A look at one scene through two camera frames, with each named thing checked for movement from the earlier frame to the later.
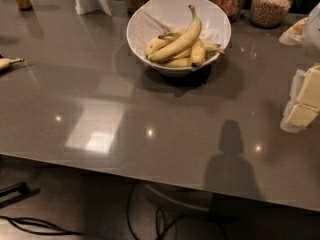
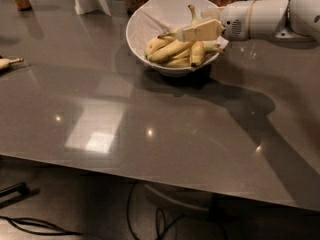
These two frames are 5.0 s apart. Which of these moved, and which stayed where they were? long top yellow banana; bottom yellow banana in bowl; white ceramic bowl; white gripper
Moved: white gripper
Stayed: long top yellow banana; bottom yellow banana in bowl; white ceramic bowl
